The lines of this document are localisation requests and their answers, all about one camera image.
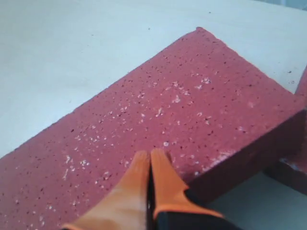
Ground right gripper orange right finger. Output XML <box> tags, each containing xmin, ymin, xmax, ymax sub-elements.
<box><xmin>150</xmin><ymin>149</ymin><xmax>223</xmax><ymax>219</ymax></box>

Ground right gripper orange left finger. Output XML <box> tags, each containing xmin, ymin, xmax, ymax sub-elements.
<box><xmin>62</xmin><ymin>150</ymin><xmax>150</xmax><ymax>230</ymax></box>

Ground red brick moved to row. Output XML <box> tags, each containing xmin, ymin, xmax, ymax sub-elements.
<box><xmin>0</xmin><ymin>26</ymin><xmax>307</xmax><ymax>230</ymax></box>

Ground red brick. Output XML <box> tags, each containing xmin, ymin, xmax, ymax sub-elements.
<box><xmin>261</xmin><ymin>72</ymin><xmax>307</xmax><ymax>194</ymax></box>

